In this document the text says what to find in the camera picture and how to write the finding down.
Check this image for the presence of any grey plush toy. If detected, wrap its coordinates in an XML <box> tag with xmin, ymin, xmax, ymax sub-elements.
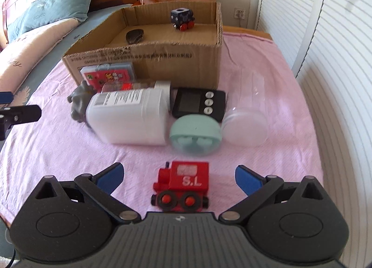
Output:
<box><xmin>67</xmin><ymin>80</ymin><xmax>96</xmax><ymax>123</ymax></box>

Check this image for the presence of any red toy locomotive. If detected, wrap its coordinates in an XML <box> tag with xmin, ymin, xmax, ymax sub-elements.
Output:
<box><xmin>151</xmin><ymin>161</ymin><xmax>209</xmax><ymax>213</ymax></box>

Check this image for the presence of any white cotton swab box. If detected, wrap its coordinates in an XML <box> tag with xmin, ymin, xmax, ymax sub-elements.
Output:
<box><xmin>86</xmin><ymin>88</ymin><xmax>169</xmax><ymax>146</ymax></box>

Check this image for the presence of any black oval brush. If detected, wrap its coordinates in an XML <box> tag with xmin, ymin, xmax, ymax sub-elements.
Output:
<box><xmin>126</xmin><ymin>29</ymin><xmax>144</xmax><ymax>44</ymax></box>

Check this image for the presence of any black toy train car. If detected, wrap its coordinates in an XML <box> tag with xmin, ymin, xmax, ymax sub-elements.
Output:
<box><xmin>170</xmin><ymin>8</ymin><xmax>195</xmax><ymax>32</ymax></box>

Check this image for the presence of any pink pillow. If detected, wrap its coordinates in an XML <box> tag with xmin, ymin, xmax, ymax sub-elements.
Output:
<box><xmin>1</xmin><ymin>18</ymin><xmax>80</xmax><ymax>94</ymax></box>

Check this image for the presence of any pink cloth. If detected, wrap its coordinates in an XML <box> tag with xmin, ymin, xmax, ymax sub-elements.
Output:
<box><xmin>1</xmin><ymin>32</ymin><xmax>323</xmax><ymax>221</ymax></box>

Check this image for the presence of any blue bed sheet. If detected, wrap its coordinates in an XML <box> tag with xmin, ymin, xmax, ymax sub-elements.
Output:
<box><xmin>14</xmin><ymin>4</ymin><xmax>131</xmax><ymax>94</ymax></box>

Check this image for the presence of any clear plastic jar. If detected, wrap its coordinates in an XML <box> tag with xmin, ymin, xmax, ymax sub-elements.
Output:
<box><xmin>221</xmin><ymin>68</ymin><xmax>269</xmax><ymax>147</ymax></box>

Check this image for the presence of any mint green earbud case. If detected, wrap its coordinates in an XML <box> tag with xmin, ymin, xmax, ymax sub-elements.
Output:
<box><xmin>169</xmin><ymin>114</ymin><xmax>223</xmax><ymax>156</ymax></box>

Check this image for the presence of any red card box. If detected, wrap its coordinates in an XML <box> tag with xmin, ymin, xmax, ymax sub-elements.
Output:
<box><xmin>80</xmin><ymin>62</ymin><xmax>136</xmax><ymax>92</ymax></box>

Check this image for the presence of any black digital timer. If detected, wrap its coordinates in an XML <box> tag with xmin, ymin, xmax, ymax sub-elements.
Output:
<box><xmin>172</xmin><ymin>88</ymin><xmax>226</xmax><ymax>122</ymax></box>

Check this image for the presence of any blue pillow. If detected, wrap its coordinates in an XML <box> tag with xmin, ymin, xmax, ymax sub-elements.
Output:
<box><xmin>8</xmin><ymin>0</ymin><xmax>91</xmax><ymax>42</ymax></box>

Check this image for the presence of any cardboard box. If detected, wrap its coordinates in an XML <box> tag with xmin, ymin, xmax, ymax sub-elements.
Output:
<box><xmin>62</xmin><ymin>1</ymin><xmax>223</xmax><ymax>89</ymax></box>

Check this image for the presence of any white louvered door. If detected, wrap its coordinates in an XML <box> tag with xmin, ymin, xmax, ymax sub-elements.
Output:
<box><xmin>255</xmin><ymin>0</ymin><xmax>371</xmax><ymax>267</ymax></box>

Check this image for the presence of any wall socket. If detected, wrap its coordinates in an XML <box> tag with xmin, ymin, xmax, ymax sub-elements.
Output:
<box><xmin>234</xmin><ymin>8</ymin><xmax>245</xmax><ymax>20</ymax></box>

